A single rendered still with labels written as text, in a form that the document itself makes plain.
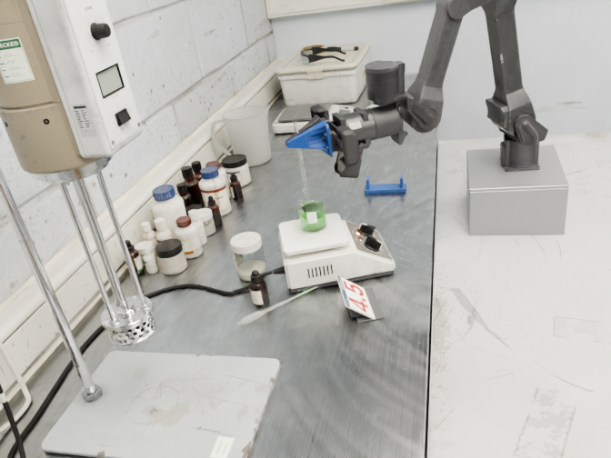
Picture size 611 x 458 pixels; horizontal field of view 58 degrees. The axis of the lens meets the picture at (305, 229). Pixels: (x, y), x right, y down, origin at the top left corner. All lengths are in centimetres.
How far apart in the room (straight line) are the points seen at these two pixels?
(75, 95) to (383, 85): 54
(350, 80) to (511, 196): 107
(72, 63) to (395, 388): 57
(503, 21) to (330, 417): 70
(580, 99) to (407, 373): 184
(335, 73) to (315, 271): 117
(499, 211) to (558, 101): 140
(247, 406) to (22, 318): 41
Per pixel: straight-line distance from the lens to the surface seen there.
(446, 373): 84
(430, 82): 101
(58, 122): 62
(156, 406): 86
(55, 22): 59
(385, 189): 134
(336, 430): 77
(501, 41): 105
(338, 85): 206
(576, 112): 252
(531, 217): 114
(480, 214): 113
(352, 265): 100
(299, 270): 99
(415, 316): 93
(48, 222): 112
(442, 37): 100
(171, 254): 114
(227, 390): 84
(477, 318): 93
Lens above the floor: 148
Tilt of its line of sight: 28 degrees down
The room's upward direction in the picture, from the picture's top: 9 degrees counter-clockwise
